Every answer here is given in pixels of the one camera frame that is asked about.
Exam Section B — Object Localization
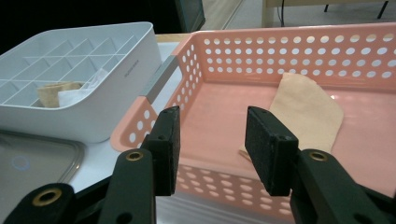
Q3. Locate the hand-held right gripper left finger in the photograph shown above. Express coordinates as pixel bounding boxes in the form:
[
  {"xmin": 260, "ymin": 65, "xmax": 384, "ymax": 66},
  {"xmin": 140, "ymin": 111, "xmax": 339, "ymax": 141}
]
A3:
[{"xmin": 140, "ymin": 105, "xmax": 182, "ymax": 197}]

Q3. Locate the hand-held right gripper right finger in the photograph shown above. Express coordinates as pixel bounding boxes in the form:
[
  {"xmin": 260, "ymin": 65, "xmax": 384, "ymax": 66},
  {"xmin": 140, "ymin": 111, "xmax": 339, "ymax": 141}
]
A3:
[{"xmin": 244, "ymin": 105, "xmax": 300, "ymax": 197}]

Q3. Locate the beige sock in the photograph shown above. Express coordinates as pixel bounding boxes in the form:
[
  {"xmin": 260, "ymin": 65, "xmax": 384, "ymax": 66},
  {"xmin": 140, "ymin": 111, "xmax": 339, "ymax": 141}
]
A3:
[
  {"xmin": 238, "ymin": 73, "xmax": 345, "ymax": 161},
  {"xmin": 36, "ymin": 81, "xmax": 86, "ymax": 108}
]

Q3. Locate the pink perforated plastic basket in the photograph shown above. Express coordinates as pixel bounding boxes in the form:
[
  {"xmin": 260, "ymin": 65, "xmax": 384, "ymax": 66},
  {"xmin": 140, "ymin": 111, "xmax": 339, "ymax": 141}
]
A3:
[{"xmin": 110, "ymin": 21, "xmax": 396, "ymax": 223}]

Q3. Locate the white compartment storage box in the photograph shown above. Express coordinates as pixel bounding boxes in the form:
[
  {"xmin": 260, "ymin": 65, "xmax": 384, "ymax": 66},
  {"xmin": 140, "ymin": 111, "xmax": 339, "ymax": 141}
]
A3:
[{"xmin": 0, "ymin": 21, "xmax": 163, "ymax": 144}]

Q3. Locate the silver metal tray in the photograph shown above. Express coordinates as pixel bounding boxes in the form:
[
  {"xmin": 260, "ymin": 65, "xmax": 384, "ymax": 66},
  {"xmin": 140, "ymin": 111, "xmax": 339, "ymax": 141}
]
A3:
[{"xmin": 0, "ymin": 129, "xmax": 87, "ymax": 223}]

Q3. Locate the white table cover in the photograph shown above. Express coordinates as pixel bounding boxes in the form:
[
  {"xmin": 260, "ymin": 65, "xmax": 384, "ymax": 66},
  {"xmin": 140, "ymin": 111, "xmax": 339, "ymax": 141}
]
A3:
[{"xmin": 69, "ymin": 41, "xmax": 293, "ymax": 224}]

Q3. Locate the dark cabinet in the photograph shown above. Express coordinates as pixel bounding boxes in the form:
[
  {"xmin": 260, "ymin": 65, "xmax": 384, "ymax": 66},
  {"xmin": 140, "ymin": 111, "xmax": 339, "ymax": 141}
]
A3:
[{"xmin": 174, "ymin": 0, "xmax": 206, "ymax": 33}]

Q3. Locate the black hanging cable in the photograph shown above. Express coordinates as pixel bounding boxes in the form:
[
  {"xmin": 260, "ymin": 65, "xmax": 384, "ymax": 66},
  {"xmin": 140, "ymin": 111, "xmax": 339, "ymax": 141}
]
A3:
[{"xmin": 278, "ymin": 0, "xmax": 287, "ymax": 27}]

